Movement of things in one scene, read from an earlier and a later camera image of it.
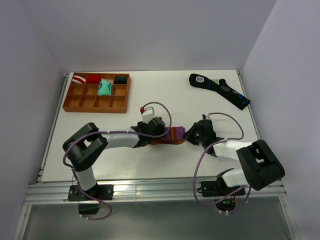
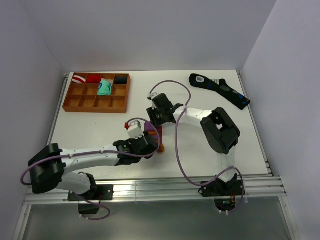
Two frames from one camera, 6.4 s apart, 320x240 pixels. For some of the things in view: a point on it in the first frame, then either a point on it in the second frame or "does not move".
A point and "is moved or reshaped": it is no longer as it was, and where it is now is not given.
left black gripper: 141,124 → 131,140
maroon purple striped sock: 175,136 is moved or reshaped
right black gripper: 189,135 → 151,113
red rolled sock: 94,78 does not move
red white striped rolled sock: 77,79 does not move
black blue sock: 205,82 does not move
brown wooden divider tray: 84,97 does not move
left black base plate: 102,192 does not move
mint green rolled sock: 105,87 does not move
